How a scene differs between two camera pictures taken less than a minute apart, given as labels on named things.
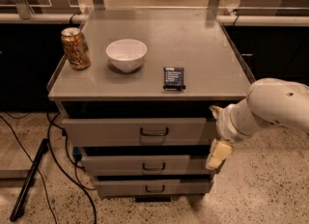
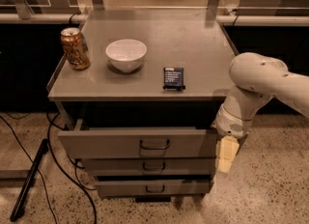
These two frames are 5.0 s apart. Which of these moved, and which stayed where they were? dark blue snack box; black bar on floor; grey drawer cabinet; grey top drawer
Moved: grey top drawer
Stayed: black bar on floor; dark blue snack box; grey drawer cabinet
